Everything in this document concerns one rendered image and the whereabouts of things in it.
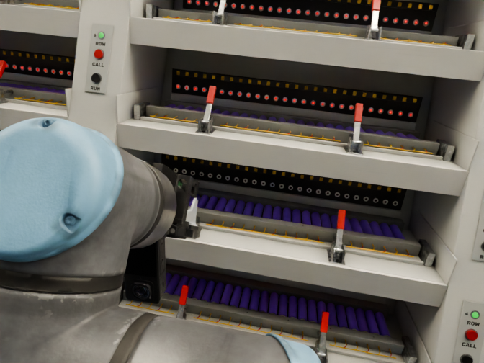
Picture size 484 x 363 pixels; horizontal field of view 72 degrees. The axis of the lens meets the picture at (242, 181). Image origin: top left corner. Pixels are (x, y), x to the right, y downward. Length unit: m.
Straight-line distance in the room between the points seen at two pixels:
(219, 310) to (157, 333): 0.49
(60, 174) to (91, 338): 0.10
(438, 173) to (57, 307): 0.56
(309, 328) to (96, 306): 0.52
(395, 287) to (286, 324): 0.22
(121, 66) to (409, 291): 0.64
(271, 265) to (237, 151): 0.21
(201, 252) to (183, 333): 0.40
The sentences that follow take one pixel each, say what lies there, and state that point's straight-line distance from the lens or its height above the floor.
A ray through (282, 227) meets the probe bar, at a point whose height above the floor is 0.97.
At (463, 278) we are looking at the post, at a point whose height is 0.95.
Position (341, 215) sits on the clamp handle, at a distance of 0.62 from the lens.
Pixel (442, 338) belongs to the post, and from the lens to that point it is 0.69.
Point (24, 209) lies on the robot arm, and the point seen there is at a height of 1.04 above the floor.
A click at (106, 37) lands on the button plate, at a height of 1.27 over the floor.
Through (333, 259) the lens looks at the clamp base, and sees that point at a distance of 0.61.
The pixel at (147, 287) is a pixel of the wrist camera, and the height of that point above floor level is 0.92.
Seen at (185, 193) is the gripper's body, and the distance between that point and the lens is 0.43.
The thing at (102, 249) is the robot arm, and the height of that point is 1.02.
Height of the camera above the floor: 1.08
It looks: 3 degrees down
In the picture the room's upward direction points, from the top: 8 degrees clockwise
